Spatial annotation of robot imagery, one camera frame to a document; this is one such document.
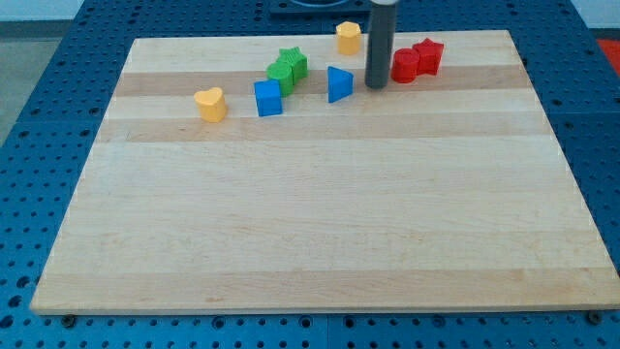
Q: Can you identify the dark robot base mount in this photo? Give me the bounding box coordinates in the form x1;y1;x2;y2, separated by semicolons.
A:
266;0;371;17

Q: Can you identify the yellow heart block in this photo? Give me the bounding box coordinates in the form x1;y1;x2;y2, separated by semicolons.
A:
194;87;228;123

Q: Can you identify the wooden board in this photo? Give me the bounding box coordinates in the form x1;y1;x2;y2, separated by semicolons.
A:
31;30;619;315

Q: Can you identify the blue cube block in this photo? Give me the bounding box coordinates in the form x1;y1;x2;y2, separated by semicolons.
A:
254;79;283;117

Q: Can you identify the green circle block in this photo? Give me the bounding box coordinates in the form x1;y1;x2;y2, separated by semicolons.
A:
266;61;294;97

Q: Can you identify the red star block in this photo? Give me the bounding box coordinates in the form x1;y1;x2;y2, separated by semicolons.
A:
412;38;445;76

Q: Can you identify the blue triangle block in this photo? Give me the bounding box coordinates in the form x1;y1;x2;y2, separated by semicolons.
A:
327;66;355;103

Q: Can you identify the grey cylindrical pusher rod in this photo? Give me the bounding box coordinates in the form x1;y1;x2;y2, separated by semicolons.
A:
364;0;399;89

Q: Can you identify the red circle block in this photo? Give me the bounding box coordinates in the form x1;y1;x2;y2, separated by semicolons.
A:
390;48;419;83

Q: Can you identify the yellow hexagon block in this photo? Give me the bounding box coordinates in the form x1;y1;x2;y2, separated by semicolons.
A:
335;21;361;55

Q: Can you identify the green star block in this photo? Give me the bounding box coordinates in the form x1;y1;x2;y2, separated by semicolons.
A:
278;47;308;84

